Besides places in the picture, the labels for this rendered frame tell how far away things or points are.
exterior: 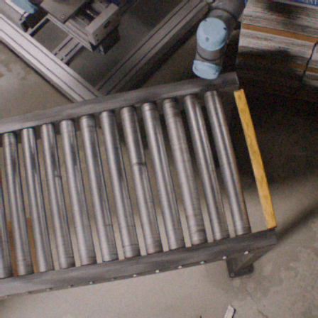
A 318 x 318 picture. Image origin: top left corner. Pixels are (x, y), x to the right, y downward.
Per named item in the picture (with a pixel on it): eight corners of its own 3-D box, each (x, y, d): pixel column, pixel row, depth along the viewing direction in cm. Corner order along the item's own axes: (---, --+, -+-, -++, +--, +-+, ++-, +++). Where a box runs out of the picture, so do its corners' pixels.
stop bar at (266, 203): (243, 90, 161) (243, 88, 159) (277, 228, 148) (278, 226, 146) (233, 92, 161) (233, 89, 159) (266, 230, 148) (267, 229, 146)
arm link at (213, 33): (210, 1, 131) (209, 23, 141) (192, 34, 128) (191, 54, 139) (238, 13, 130) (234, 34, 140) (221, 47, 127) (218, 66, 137)
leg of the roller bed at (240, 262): (244, 256, 225) (267, 232, 160) (246, 268, 223) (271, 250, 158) (231, 259, 225) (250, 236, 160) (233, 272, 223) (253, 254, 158)
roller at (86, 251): (75, 120, 166) (72, 114, 161) (99, 267, 152) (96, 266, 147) (60, 123, 166) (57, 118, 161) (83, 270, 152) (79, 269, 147)
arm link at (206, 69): (220, 70, 137) (218, 84, 145) (228, 36, 140) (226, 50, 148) (191, 63, 138) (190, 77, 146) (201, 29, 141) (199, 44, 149)
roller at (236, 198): (217, 92, 167) (218, 86, 162) (251, 238, 153) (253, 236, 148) (201, 95, 167) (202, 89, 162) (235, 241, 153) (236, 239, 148)
